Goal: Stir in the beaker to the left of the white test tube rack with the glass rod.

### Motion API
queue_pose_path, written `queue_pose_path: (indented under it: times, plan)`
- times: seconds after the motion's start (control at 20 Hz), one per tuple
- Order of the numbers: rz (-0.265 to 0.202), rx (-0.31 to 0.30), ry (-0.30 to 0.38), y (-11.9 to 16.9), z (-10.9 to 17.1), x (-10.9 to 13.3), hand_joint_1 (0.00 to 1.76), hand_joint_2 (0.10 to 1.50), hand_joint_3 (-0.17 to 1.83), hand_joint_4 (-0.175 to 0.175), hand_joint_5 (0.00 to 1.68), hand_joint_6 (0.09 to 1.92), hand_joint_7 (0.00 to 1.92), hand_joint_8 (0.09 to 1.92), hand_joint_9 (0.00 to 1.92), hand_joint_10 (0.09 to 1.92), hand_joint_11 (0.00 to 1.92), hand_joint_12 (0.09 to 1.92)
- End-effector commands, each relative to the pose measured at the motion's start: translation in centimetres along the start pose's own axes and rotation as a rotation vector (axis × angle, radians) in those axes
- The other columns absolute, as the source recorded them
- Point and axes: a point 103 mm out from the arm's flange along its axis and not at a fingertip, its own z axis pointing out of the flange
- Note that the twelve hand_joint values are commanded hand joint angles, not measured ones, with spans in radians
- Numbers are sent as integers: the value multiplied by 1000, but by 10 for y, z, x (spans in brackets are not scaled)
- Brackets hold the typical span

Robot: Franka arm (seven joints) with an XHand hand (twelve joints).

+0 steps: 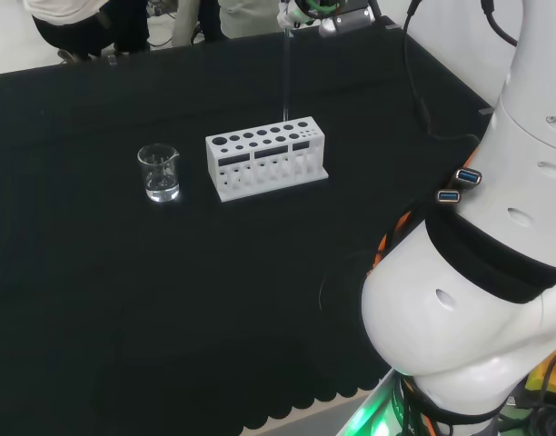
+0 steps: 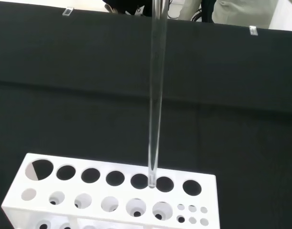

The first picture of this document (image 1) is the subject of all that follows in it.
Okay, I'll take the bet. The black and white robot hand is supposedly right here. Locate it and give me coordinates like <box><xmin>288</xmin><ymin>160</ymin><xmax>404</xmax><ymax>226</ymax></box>
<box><xmin>276</xmin><ymin>0</ymin><xmax>374</xmax><ymax>31</ymax></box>

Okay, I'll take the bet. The clear glass rod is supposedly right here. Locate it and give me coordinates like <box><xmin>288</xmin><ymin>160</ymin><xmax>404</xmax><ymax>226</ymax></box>
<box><xmin>282</xmin><ymin>27</ymin><xmax>292</xmax><ymax>123</ymax></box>

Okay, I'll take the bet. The white test tube rack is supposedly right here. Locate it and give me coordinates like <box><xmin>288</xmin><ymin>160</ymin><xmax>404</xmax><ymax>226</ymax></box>
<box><xmin>204</xmin><ymin>116</ymin><xmax>331</xmax><ymax>203</ymax></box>

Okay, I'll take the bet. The small clear glass beaker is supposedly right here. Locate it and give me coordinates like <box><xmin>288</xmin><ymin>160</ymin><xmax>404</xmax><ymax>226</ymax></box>
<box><xmin>136</xmin><ymin>144</ymin><xmax>182</xmax><ymax>203</ymax></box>

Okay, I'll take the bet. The person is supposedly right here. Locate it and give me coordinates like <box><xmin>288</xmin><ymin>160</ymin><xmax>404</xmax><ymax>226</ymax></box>
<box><xmin>173</xmin><ymin>0</ymin><xmax>289</xmax><ymax>45</ymax></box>
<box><xmin>22</xmin><ymin>0</ymin><xmax>153</xmax><ymax>64</ymax></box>

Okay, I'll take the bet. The blue-tipped silver plug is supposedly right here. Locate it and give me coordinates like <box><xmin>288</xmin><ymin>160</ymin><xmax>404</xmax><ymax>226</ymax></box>
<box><xmin>454</xmin><ymin>167</ymin><xmax>483</xmax><ymax>188</ymax></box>

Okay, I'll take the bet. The black bench cloth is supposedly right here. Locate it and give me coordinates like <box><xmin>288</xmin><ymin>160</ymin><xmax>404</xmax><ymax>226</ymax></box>
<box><xmin>0</xmin><ymin>15</ymin><xmax>495</xmax><ymax>436</ymax></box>

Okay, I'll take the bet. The yellow stop button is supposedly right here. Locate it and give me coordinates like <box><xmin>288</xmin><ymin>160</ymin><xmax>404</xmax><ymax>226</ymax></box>
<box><xmin>524</xmin><ymin>342</ymin><xmax>556</xmax><ymax>403</ymax></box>

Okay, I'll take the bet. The green cable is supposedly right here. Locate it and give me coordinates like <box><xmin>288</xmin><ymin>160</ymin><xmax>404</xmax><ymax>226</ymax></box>
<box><xmin>304</xmin><ymin>0</ymin><xmax>341</xmax><ymax>15</ymax></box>

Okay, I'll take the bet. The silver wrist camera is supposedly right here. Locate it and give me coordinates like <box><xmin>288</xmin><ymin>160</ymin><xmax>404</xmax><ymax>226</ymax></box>
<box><xmin>318</xmin><ymin>10</ymin><xmax>377</xmax><ymax>38</ymax></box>

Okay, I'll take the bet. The thick black cable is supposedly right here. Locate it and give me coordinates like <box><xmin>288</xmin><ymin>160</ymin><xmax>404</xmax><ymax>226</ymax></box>
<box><xmin>402</xmin><ymin>0</ymin><xmax>482</xmax><ymax>143</ymax></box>

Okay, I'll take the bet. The orange cable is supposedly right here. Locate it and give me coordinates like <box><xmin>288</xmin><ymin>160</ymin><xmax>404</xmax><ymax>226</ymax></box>
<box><xmin>367</xmin><ymin>206</ymin><xmax>425</xmax><ymax>279</ymax></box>

